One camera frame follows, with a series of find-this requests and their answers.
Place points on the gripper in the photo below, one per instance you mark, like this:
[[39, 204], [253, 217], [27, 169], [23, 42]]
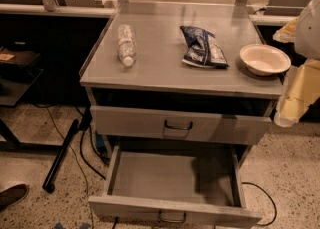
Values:
[[308, 36]]

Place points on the grey drawer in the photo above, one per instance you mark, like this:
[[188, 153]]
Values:
[[203, 182], [207, 127]]

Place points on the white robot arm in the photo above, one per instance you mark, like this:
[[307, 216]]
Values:
[[309, 20]]

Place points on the grey drawer cabinet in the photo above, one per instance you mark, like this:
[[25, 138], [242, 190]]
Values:
[[160, 80]]

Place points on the white bowl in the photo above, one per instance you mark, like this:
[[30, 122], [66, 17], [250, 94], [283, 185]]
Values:
[[264, 60]]

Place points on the blue chip bag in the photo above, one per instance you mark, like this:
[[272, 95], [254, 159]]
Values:
[[203, 50]]

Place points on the clear plastic water bottle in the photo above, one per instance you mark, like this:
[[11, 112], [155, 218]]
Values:
[[126, 45]]

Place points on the black table leg bar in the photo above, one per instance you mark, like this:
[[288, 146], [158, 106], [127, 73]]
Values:
[[49, 182]]

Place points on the dark side shelf table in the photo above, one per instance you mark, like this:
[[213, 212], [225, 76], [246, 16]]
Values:
[[18, 72]]

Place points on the dark brown shoe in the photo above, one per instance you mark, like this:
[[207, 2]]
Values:
[[13, 195]]

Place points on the black drawer handle upper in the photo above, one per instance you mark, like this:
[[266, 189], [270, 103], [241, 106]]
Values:
[[178, 127]]

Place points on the black drawer handle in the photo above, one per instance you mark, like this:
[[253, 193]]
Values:
[[178, 127], [172, 217]]

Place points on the black drawer handle lower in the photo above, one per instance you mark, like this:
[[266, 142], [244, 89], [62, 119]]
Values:
[[172, 217]]

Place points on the white desk rail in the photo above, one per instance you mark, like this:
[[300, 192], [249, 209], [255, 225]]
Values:
[[64, 11]]

